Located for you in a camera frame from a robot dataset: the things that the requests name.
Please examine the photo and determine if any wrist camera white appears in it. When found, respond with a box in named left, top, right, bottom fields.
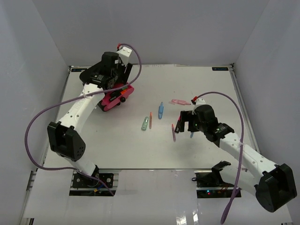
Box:
left=117, top=45, right=132, bottom=66
left=191, top=96, right=206, bottom=111

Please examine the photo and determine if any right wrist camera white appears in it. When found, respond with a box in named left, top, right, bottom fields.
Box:
left=191, top=96, right=206, bottom=111

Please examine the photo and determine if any pink translucent highlighter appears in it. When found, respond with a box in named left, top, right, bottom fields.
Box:
left=169, top=99, right=191, bottom=105

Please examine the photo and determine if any pink cap black highlighter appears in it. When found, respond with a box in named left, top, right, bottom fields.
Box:
left=174, top=116, right=181, bottom=134

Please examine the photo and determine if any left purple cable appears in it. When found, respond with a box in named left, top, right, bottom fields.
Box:
left=25, top=43, right=143, bottom=196

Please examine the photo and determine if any orange cap black highlighter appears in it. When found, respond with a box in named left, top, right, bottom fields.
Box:
left=110, top=88, right=127, bottom=98

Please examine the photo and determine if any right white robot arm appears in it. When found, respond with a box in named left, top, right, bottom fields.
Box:
left=175, top=105, right=297, bottom=212

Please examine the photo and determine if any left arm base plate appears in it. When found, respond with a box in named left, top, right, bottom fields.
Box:
left=71, top=173, right=114, bottom=188

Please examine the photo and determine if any pink slim highlighter pen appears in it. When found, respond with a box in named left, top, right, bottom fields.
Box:
left=171, top=124, right=176, bottom=142

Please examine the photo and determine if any orange slim highlighter pen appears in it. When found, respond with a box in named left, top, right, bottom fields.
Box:
left=149, top=112, right=152, bottom=129

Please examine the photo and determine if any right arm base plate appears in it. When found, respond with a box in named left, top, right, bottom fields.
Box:
left=191, top=161, right=233, bottom=188

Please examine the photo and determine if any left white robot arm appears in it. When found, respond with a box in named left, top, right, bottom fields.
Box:
left=47, top=47, right=132, bottom=187

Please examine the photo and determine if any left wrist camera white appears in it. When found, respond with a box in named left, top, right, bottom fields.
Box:
left=117, top=45, right=132, bottom=66

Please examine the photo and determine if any blue translucent highlighter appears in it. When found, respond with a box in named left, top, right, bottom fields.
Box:
left=158, top=102, right=164, bottom=120

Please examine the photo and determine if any black drawer cabinet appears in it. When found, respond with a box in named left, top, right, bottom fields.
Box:
left=79, top=62, right=112, bottom=90

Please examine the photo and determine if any green translucent highlighter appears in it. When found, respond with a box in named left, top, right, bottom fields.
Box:
left=141, top=117, right=149, bottom=131

